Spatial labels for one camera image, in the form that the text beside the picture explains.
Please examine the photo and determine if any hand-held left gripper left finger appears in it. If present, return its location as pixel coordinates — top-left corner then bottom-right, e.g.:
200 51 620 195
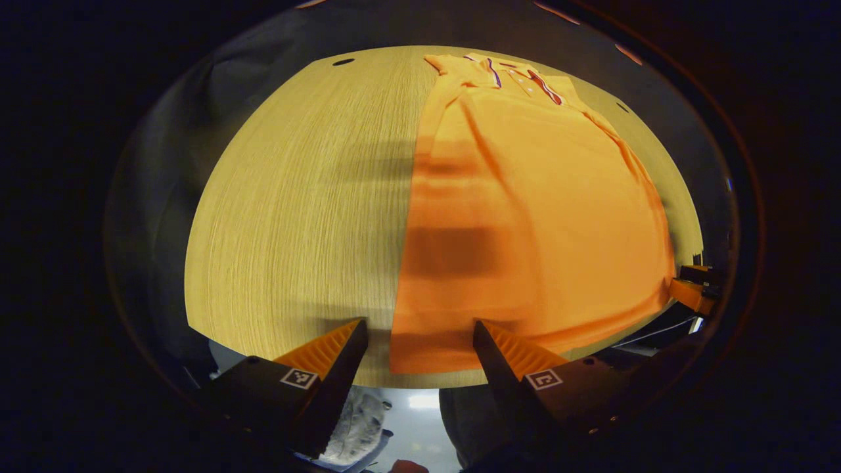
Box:
204 317 370 461

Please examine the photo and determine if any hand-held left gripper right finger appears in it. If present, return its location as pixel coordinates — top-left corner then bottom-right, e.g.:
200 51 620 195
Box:
472 319 664 461

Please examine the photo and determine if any orange polo T-shirt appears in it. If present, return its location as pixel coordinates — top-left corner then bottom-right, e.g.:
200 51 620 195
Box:
389 53 677 375

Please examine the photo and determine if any grey mottled object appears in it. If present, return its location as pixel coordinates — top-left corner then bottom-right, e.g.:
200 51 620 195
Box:
322 388 393 466

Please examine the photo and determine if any person's dark trouser leg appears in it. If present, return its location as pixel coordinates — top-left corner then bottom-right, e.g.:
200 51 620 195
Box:
439 388 520 473

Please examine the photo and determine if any thin white cable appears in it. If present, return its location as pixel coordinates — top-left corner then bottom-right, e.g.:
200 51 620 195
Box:
611 317 698 349

